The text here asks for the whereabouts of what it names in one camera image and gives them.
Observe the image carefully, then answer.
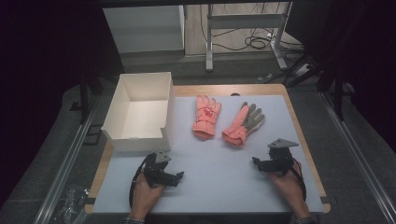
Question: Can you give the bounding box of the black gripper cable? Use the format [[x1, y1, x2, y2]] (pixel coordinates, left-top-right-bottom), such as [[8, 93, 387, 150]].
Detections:
[[128, 152, 154, 210], [290, 158, 308, 203]]

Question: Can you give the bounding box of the dark curtain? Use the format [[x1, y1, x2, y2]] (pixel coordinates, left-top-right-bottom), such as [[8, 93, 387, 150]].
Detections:
[[285, 0, 396, 152]]

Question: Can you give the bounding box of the metal floor rail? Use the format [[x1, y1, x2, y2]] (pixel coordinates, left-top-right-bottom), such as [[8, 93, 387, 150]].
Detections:
[[319, 91, 396, 224], [32, 95, 101, 224]]

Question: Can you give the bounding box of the white power strip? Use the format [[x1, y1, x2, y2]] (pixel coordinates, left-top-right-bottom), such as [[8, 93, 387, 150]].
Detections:
[[294, 63, 313, 77]]

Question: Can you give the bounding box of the clear plastic bag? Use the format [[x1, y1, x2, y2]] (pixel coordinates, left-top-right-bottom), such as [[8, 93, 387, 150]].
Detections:
[[50, 185, 92, 224]]

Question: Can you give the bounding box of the tangle of black floor cables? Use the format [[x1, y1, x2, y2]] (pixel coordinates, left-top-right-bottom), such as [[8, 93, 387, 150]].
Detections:
[[199, 2, 305, 54]]

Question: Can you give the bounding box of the pink glove with grey palm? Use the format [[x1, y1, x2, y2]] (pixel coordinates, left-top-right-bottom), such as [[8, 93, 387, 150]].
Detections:
[[221, 101, 266, 147]]

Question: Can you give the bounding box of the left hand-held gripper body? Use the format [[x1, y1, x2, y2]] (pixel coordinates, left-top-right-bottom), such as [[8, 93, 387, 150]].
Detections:
[[141, 150, 179, 189]]

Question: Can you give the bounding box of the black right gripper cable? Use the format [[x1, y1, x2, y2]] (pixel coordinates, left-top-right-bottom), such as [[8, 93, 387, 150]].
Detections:
[[290, 158, 308, 203]]

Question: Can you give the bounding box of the black stand leg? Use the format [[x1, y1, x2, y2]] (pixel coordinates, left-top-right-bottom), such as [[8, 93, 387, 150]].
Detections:
[[332, 77, 347, 121], [69, 74, 105, 125]]

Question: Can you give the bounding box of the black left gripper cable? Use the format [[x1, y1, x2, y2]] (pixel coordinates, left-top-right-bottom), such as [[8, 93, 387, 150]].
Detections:
[[128, 152, 154, 210]]

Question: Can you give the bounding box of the grey metal desk frame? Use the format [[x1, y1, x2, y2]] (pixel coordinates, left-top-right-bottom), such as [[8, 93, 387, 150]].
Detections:
[[205, 1, 294, 73]]

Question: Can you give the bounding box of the pink glove with red print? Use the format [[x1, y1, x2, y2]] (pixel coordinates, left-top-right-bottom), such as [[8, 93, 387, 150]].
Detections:
[[191, 94, 222, 141]]

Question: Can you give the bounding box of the white box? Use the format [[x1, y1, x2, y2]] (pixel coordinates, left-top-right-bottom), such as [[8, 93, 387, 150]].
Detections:
[[101, 72, 175, 153]]

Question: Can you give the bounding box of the person's left hand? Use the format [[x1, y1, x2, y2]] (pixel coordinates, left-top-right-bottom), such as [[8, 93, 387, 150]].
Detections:
[[130, 172, 165, 218]]

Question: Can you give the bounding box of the person's right hand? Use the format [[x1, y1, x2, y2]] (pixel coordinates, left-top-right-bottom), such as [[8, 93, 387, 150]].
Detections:
[[268, 161, 308, 218]]

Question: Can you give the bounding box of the white cabinet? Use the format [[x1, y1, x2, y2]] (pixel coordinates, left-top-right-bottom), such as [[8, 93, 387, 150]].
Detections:
[[103, 4, 187, 57]]

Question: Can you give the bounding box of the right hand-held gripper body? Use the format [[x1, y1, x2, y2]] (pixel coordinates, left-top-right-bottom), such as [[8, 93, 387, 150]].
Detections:
[[262, 138, 300, 177]]

